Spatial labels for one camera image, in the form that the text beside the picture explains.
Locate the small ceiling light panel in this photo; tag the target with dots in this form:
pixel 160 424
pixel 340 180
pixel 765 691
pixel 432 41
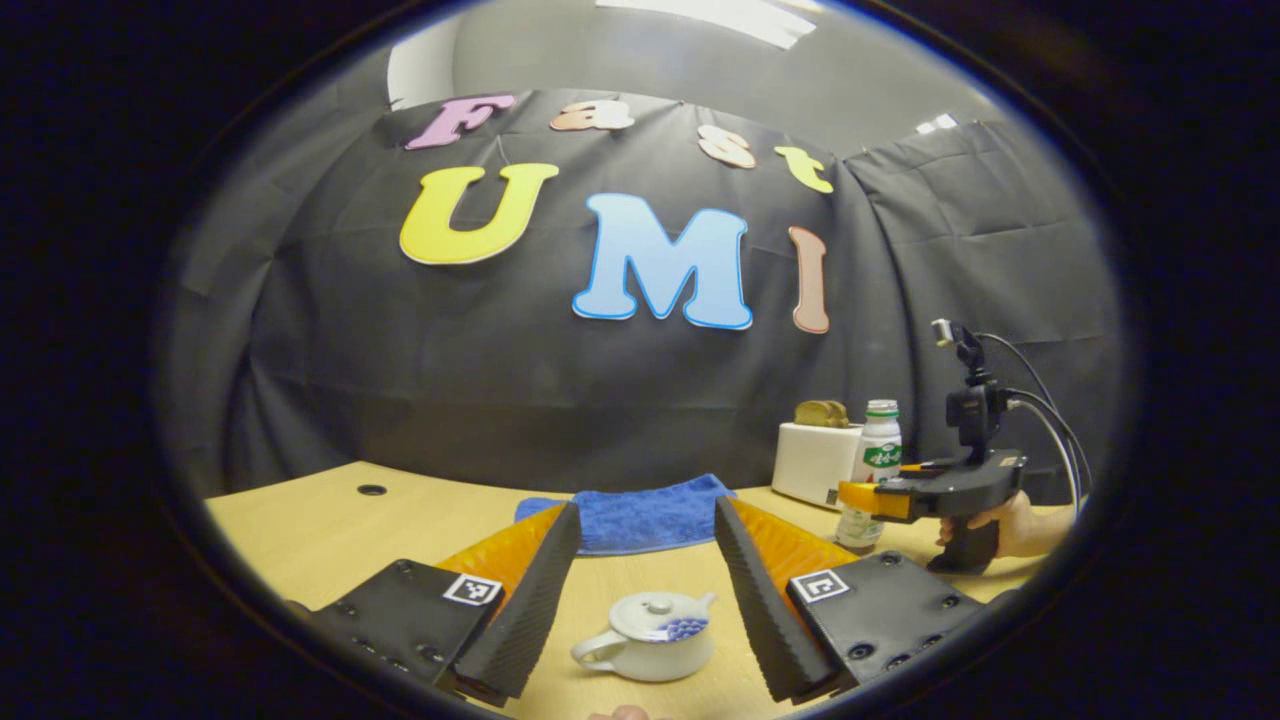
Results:
pixel 937 123

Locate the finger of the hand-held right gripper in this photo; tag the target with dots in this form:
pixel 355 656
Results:
pixel 930 466
pixel 875 500

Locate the white green-label water bottle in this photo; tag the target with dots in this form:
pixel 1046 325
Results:
pixel 880 440

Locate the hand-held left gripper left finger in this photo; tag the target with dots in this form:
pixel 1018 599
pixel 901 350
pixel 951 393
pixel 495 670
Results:
pixel 520 610

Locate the blue towel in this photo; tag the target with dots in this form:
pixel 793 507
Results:
pixel 640 515

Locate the white blue-patterned teacup lid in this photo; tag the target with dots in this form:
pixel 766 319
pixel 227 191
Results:
pixel 650 618

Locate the white toaster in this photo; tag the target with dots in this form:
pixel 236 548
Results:
pixel 815 465

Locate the white ceramic teacup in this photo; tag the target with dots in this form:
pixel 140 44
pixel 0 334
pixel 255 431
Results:
pixel 650 662

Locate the black backdrop cloth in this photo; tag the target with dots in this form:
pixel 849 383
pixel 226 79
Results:
pixel 350 380

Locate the large ceiling light panel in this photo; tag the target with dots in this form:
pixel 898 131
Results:
pixel 720 18

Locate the brown bread slice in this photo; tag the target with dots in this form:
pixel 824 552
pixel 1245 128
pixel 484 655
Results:
pixel 836 414
pixel 810 413

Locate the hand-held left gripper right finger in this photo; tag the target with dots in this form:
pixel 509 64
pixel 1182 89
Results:
pixel 765 610

